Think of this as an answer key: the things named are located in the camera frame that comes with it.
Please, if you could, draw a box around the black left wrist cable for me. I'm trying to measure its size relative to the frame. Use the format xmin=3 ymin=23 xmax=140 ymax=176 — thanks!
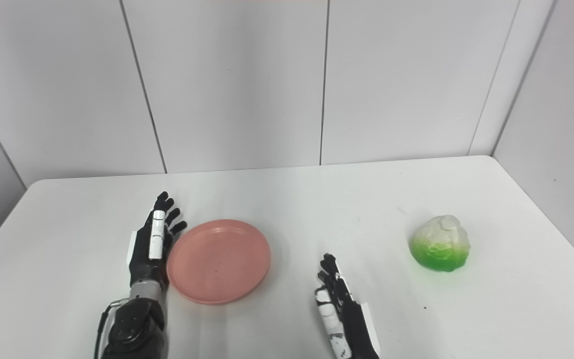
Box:
xmin=94 ymin=298 xmax=129 ymax=359

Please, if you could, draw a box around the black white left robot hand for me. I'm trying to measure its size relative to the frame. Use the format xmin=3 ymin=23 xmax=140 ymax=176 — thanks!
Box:
xmin=126 ymin=191 xmax=188 ymax=287

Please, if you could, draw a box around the green white toy cabbage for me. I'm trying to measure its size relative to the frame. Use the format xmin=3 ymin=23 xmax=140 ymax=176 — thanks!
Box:
xmin=409 ymin=214 xmax=471 ymax=273

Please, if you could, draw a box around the pink round plate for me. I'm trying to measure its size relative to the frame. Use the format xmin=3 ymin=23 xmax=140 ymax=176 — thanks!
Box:
xmin=166 ymin=219 xmax=272 ymax=305

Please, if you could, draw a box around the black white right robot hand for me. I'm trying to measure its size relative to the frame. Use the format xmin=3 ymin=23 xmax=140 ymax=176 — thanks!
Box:
xmin=315 ymin=253 xmax=382 ymax=359

